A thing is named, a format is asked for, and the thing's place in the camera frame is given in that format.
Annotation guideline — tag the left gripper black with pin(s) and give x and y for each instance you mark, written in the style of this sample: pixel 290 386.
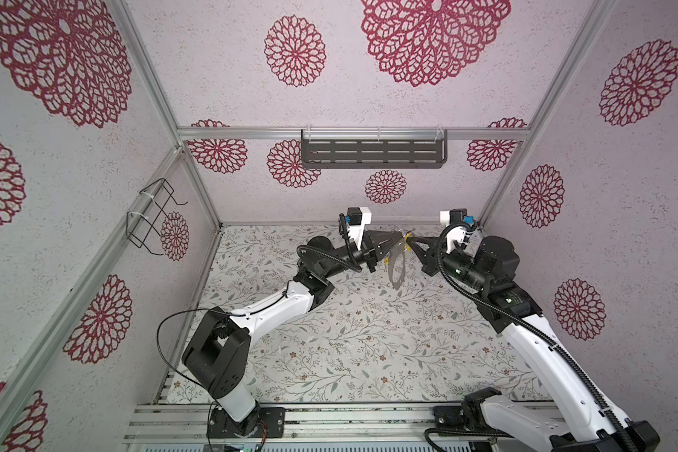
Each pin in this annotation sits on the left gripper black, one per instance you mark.
pixel 370 244

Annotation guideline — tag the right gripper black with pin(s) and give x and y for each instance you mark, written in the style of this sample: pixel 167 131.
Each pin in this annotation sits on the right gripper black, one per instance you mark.
pixel 430 261

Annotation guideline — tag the yellow key tag windowed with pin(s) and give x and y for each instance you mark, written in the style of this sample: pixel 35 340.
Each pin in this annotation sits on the yellow key tag windowed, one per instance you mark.
pixel 407 238

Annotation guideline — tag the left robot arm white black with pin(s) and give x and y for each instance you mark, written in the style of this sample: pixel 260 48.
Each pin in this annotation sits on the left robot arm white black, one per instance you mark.
pixel 217 354

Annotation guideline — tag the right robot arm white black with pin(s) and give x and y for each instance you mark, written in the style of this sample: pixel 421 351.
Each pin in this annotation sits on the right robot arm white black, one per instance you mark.
pixel 590 420

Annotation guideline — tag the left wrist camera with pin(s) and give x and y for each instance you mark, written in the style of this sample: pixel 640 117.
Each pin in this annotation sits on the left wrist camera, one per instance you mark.
pixel 352 224

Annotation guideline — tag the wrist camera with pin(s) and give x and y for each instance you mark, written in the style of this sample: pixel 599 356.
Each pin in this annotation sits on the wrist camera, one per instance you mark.
pixel 352 224
pixel 461 228

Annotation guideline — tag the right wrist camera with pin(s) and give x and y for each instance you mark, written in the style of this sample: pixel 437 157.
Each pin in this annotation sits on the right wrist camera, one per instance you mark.
pixel 461 228

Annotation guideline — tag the grey slotted wall shelf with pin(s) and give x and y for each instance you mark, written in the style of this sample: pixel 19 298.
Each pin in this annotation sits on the grey slotted wall shelf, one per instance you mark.
pixel 373 150

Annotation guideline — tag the black wire wall basket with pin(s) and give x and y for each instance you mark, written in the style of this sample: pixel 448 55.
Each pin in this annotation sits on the black wire wall basket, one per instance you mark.
pixel 159 228

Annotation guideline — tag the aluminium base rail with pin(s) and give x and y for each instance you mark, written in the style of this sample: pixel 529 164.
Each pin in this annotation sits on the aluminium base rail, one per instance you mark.
pixel 287 426

